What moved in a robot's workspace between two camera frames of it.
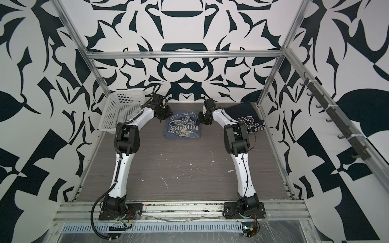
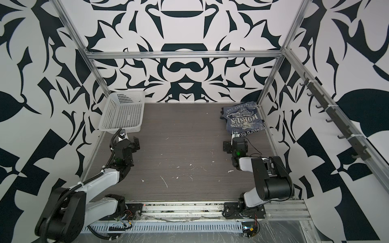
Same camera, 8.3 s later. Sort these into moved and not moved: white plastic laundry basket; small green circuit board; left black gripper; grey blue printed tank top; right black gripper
Moved: left black gripper; grey blue printed tank top; right black gripper
Not moved: small green circuit board; white plastic laundry basket
